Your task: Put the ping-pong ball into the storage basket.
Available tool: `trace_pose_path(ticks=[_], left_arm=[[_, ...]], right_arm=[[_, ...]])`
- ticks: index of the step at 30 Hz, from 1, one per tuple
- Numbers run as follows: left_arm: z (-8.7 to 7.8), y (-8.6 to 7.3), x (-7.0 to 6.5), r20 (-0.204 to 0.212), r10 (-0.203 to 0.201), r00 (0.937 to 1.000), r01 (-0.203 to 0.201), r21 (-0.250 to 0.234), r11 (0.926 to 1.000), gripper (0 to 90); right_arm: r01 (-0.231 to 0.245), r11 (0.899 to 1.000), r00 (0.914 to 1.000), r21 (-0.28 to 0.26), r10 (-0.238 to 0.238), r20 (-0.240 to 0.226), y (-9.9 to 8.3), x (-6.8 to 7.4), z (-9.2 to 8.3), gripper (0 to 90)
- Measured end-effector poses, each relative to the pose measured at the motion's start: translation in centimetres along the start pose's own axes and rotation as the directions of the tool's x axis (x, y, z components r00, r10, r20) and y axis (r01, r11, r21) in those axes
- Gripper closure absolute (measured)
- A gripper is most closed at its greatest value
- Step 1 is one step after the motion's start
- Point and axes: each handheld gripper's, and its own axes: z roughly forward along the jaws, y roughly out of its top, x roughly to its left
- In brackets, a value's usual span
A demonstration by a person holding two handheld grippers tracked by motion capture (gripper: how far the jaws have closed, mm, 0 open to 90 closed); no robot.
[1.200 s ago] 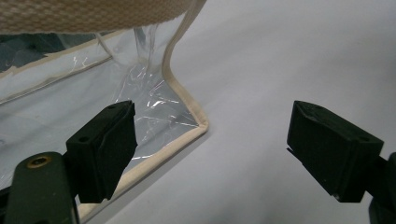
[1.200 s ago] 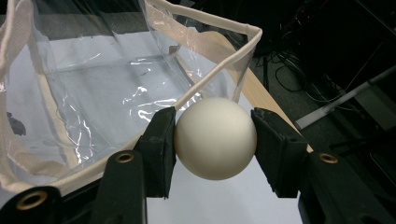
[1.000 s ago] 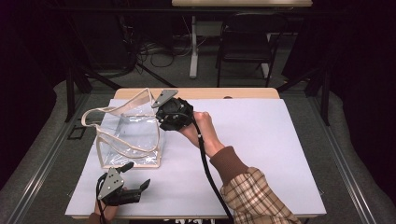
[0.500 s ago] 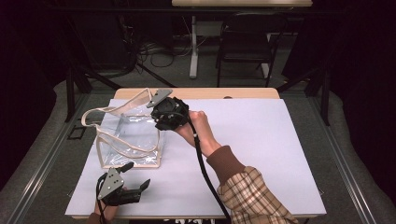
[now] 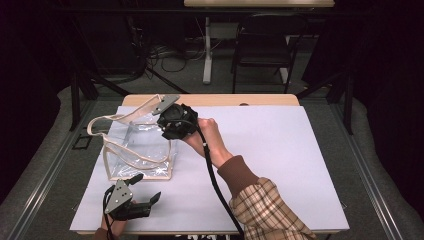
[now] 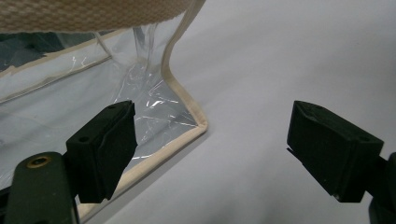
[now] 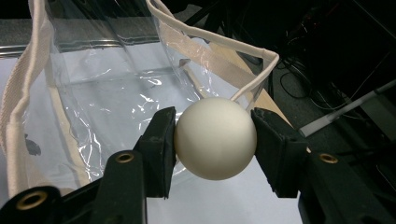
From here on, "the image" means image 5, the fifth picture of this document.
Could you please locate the clear bag with beige trim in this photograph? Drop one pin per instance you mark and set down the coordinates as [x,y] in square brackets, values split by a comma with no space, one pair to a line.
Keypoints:
[140,146]

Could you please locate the black metal stand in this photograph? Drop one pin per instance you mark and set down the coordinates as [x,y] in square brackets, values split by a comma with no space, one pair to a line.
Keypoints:
[76,100]
[348,106]

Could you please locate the black folding chair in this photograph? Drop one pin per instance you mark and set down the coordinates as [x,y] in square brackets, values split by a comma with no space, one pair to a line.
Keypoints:
[263,50]

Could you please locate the wooden table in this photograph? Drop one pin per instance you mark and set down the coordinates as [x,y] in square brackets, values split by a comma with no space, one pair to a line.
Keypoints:
[226,99]

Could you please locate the person's right hand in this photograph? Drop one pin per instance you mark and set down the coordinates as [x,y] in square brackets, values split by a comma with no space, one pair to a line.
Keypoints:
[208,138]

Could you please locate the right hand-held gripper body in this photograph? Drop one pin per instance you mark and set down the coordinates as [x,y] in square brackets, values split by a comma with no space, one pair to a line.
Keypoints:
[176,121]

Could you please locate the white-legged desk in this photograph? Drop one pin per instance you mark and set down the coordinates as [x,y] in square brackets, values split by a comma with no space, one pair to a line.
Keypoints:
[208,60]

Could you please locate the person's left hand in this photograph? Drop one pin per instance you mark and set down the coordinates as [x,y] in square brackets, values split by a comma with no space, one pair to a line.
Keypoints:
[116,227]

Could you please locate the white table mat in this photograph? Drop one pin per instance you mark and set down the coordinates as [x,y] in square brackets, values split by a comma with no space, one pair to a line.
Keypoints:
[273,150]

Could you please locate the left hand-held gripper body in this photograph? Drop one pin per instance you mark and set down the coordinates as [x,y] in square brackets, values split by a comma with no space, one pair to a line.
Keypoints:
[119,197]

